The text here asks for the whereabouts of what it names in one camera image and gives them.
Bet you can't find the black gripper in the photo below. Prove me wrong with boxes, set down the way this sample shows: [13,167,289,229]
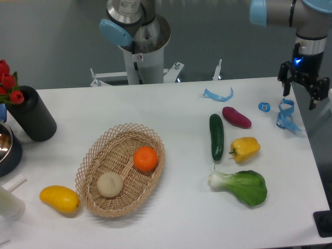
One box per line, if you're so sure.
[277,49,330,110]

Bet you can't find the yellow bell pepper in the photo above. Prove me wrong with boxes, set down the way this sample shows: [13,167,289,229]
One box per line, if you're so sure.
[229,137,261,163]

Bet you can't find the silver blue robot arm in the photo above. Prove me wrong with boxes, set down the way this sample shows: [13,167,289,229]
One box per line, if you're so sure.
[249,0,331,110]

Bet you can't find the tangled blue tape strip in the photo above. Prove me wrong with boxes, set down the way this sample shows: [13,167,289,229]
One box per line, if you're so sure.
[276,98,306,133]

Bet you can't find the small blue tape roll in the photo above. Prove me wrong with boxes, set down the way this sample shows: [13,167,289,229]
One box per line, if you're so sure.
[258,102,271,113]

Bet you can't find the purple sweet potato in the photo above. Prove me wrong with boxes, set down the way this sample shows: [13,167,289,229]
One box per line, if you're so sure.
[222,106,252,129]

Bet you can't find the green cucumber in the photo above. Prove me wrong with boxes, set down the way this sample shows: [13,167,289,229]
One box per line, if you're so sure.
[209,114,225,162]

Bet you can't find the green bok choy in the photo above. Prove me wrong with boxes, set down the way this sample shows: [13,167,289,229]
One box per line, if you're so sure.
[208,170,268,206]

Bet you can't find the black device at table corner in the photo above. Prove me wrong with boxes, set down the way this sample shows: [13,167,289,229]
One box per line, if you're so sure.
[313,210,331,238]

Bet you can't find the orange tangerine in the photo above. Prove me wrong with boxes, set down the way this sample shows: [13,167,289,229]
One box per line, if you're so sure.
[133,146,158,171]

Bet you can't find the woven wicker basket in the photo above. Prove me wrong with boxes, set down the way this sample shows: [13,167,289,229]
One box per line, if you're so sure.
[75,123,165,217]

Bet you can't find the beige steamed bun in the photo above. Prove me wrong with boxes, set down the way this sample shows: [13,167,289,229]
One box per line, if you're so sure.
[96,172,123,198]

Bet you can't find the yellow mango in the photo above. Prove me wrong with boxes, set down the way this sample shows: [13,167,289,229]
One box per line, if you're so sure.
[39,185,80,213]

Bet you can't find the black cylindrical vase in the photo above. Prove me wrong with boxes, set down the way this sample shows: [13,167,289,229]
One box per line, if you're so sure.
[5,86,57,142]

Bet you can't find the red artificial tulips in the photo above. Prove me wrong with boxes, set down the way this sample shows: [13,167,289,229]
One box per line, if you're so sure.
[1,59,24,105]

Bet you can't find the dark metal bowl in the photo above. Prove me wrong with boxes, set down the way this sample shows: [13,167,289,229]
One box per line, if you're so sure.
[1,122,22,177]

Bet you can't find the white block on table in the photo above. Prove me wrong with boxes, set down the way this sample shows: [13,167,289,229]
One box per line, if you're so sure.
[2,173,27,192]

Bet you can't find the white plastic bottle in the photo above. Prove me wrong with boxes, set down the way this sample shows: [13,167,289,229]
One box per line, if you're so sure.
[1,187,25,220]

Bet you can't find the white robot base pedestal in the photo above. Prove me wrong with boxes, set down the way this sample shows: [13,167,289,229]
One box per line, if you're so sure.
[99,1,184,85]

